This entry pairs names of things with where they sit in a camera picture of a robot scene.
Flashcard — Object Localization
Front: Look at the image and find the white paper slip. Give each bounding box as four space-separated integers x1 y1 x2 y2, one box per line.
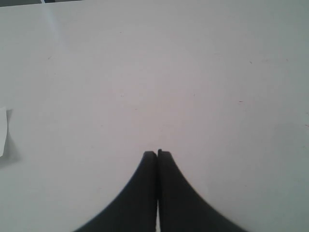
0 107 7 157

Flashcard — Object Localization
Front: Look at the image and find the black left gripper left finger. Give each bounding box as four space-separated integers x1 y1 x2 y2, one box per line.
77 151 157 232

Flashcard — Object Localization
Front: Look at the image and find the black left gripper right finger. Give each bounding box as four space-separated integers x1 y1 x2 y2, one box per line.
157 149 245 232

